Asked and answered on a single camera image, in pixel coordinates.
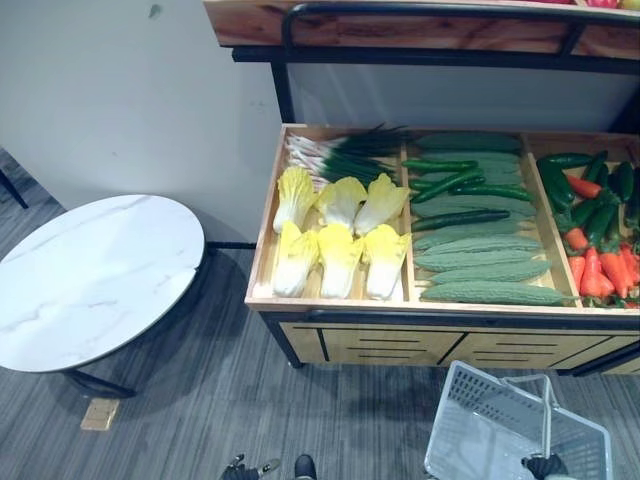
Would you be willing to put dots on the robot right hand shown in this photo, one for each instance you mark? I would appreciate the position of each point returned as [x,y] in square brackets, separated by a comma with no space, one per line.
[545,469]

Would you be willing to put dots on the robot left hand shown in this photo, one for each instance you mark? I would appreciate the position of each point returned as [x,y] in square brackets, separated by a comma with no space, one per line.
[240,471]

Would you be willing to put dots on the grey plastic shopping basket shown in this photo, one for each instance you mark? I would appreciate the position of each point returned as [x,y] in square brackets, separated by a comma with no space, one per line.
[480,430]

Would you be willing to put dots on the wooden vegetable display stand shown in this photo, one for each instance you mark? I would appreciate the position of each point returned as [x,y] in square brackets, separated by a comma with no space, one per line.
[400,30]

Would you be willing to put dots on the robot dark foot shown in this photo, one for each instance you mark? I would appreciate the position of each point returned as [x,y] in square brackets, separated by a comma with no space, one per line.
[305,467]

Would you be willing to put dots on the small wooden floor block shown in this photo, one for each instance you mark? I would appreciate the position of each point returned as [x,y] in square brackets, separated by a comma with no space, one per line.
[100,414]

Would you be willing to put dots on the orange carrot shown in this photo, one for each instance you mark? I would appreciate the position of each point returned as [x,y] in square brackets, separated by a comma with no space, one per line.
[594,277]
[576,239]
[582,186]
[576,270]
[631,265]
[615,272]

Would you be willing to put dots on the yellow napa cabbage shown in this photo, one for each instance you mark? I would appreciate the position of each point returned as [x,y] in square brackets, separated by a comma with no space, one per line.
[384,265]
[339,262]
[342,200]
[295,197]
[294,260]
[380,202]

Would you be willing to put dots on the round white marble table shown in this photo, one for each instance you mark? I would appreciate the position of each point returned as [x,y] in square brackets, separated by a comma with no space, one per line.
[95,280]

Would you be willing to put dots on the dark green pepper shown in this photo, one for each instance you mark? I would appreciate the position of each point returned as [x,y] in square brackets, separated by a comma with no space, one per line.
[634,200]
[623,180]
[595,165]
[601,222]
[565,160]
[587,210]
[555,187]

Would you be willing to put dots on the dark green cucumber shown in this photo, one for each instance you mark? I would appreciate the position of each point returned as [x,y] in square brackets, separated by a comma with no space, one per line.
[425,184]
[492,192]
[447,185]
[460,219]
[440,164]

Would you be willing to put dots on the green onion bunch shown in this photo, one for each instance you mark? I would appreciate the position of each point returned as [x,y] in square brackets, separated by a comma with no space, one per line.
[355,155]

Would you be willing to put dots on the black metal furniture leg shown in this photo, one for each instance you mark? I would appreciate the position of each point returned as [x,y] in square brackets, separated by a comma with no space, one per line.
[12,187]

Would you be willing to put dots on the red fruit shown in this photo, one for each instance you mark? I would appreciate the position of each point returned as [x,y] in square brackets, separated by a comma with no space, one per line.
[602,2]

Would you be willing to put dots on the yellow fruit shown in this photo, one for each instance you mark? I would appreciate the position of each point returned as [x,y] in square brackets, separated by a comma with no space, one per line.
[631,3]

